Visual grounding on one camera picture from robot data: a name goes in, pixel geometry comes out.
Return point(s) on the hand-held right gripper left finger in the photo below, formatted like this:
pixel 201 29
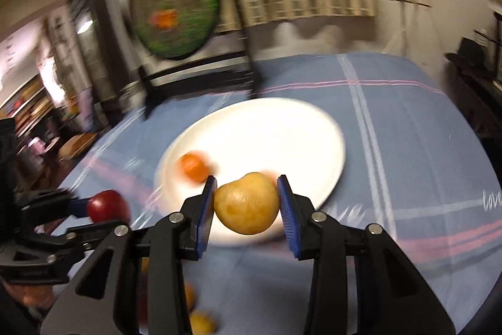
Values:
pixel 206 219

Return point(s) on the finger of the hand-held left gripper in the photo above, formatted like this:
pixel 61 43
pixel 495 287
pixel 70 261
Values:
pixel 59 248
pixel 51 201

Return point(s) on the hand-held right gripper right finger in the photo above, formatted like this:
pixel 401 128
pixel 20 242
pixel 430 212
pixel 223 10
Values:
pixel 288 219

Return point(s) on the pale yellow plum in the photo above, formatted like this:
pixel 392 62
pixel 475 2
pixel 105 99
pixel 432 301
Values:
pixel 247 205

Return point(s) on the dark red plum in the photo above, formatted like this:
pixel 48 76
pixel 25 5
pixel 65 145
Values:
pixel 108 205

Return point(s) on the white round plate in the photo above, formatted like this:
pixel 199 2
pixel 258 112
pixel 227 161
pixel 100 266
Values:
pixel 255 138

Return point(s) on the bookshelf with books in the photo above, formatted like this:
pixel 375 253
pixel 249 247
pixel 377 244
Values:
pixel 23 103

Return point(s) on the orange tangerine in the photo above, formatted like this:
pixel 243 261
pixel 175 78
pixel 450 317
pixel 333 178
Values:
pixel 192 167
pixel 190 297

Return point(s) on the small yellow-green plum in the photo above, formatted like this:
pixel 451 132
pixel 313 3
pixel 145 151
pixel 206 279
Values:
pixel 202 324

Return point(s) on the dark wooden framed mirror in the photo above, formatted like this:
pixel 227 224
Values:
pixel 98 56

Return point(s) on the blue plaid cloth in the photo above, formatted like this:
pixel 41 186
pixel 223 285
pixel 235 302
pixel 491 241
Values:
pixel 392 131

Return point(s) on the white fluffy blanket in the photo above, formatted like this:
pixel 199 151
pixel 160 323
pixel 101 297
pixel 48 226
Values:
pixel 306 40

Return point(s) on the round goldfish screen black stand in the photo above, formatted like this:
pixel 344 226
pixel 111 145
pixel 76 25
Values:
pixel 172 5

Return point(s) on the dark wooden side table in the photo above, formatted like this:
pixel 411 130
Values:
pixel 478 103

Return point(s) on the black hat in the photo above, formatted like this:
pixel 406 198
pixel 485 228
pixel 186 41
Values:
pixel 470 52

